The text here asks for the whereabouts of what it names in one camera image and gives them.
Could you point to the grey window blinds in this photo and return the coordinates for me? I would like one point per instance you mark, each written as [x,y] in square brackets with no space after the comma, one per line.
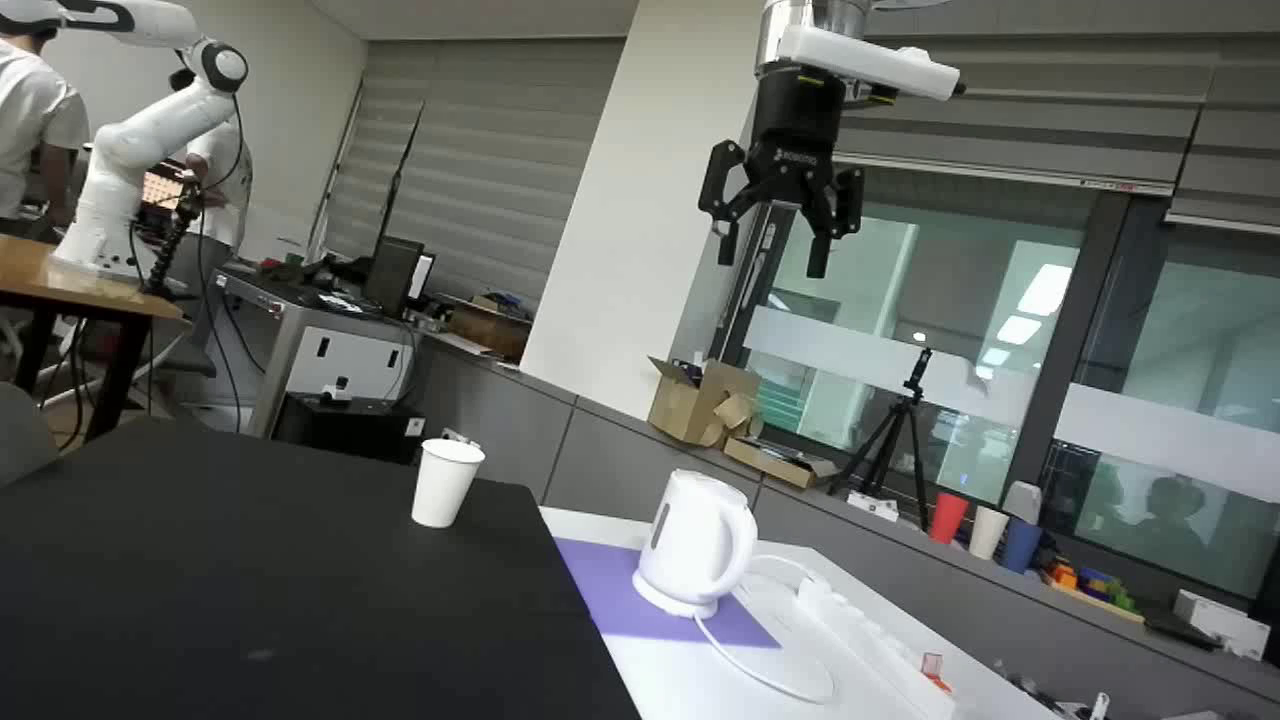
[1066,93]
[493,162]

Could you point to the colourful toy pile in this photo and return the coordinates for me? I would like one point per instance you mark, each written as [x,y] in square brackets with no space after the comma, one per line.
[1095,586]

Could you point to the person in white shirt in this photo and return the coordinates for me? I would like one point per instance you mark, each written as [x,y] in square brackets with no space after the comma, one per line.
[30,106]

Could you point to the grey cup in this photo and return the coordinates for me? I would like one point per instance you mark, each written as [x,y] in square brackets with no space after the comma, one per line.
[1026,498]

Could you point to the red cup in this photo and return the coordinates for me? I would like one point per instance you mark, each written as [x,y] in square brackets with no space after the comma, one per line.
[950,517]

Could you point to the flat cardboard piece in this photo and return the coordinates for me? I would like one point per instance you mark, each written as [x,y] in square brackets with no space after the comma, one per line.
[769,467]

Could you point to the blue cup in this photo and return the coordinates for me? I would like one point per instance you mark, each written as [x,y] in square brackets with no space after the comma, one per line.
[1023,547]

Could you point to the white electric kettle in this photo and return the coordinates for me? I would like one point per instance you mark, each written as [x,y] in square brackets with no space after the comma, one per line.
[687,535]

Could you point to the black monitor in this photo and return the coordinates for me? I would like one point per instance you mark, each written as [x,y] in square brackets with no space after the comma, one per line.
[394,272]

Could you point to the small white box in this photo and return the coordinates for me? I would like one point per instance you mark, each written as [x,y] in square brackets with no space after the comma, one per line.
[1221,624]

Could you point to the black camera tripod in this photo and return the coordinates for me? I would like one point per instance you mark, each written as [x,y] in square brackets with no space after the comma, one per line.
[899,426]

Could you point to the open cardboard box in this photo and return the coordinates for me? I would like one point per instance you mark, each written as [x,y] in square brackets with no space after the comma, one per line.
[692,402]

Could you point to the purple mat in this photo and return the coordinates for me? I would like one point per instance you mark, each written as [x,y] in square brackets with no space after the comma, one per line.
[601,586]

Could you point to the brown box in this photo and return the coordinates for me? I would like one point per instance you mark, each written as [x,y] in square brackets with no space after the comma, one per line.
[485,331]

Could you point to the wooden table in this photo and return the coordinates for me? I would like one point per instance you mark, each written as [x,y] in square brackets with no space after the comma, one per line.
[82,286]

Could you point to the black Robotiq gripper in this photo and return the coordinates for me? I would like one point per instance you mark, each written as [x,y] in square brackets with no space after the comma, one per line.
[799,113]

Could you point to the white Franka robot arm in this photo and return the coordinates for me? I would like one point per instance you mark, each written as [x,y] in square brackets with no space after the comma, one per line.
[802,19]

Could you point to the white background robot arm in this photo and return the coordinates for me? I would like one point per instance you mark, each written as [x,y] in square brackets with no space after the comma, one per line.
[146,126]

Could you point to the white paper cup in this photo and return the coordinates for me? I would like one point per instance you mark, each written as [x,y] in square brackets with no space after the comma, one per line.
[442,486]

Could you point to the grey cabinet white panel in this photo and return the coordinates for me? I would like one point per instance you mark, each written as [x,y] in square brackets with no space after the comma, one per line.
[343,353]

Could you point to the white power strip orange switch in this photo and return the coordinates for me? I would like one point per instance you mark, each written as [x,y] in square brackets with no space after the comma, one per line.
[865,640]

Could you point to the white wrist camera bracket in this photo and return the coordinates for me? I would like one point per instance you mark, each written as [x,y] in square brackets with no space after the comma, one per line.
[865,63]

